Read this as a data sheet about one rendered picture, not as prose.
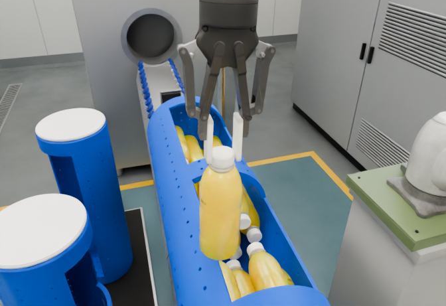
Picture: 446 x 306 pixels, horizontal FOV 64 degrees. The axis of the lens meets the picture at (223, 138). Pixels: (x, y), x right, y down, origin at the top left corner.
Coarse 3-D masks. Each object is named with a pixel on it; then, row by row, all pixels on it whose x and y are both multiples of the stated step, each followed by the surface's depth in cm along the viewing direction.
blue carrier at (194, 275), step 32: (160, 128) 114; (192, 128) 133; (224, 128) 129; (160, 160) 103; (160, 192) 96; (192, 192) 83; (256, 192) 103; (192, 224) 76; (192, 256) 70; (288, 256) 85; (192, 288) 66; (224, 288) 61; (288, 288) 60
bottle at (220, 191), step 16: (208, 176) 55; (224, 176) 54; (208, 192) 55; (224, 192) 54; (240, 192) 56; (208, 208) 56; (224, 208) 56; (240, 208) 59; (208, 224) 58; (224, 224) 57; (208, 240) 60; (224, 240) 59; (208, 256) 62; (224, 256) 61
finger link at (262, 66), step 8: (272, 48) 48; (264, 56) 48; (272, 56) 48; (256, 64) 50; (264, 64) 48; (256, 72) 50; (264, 72) 49; (256, 80) 50; (264, 80) 49; (256, 88) 50; (264, 88) 50; (256, 96) 50; (264, 96) 50; (256, 104) 51; (256, 112) 51
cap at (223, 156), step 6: (216, 150) 55; (222, 150) 55; (228, 150) 55; (216, 156) 53; (222, 156) 53; (228, 156) 53; (234, 156) 54; (216, 162) 53; (222, 162) 53; (228, 162) 53; (222, 168) 54
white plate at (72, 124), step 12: (84, 108) 161; (48, 120) 151; (60, 120) 151; (72, 120) 151; (84, 120) 151; (96, 120) 151; (36, 132) 143; (48, 132) 142; (60, 132) 142; (72, 132) 142; (84, 132) 142
